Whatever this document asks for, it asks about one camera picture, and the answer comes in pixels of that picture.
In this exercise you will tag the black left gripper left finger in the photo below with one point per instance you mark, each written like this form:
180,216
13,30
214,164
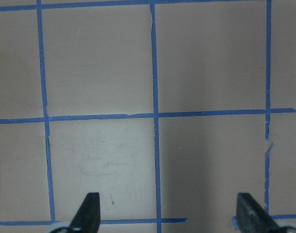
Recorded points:
87,218

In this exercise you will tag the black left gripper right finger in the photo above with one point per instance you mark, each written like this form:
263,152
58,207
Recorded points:
251,217

